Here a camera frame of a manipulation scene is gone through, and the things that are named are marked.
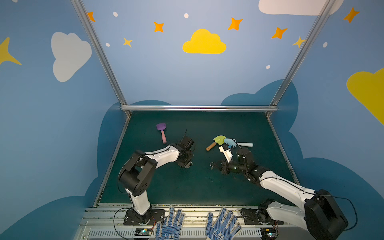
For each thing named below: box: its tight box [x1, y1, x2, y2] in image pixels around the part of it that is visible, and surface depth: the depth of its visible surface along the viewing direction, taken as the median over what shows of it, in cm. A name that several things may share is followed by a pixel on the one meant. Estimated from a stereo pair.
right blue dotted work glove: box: [205, 207, 242, 240], surface depth 73 cm
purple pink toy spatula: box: [156, 122, 167, 144], surface depth 109 cm
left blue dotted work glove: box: [155, 206, 186, 240], surface depth 73 cm
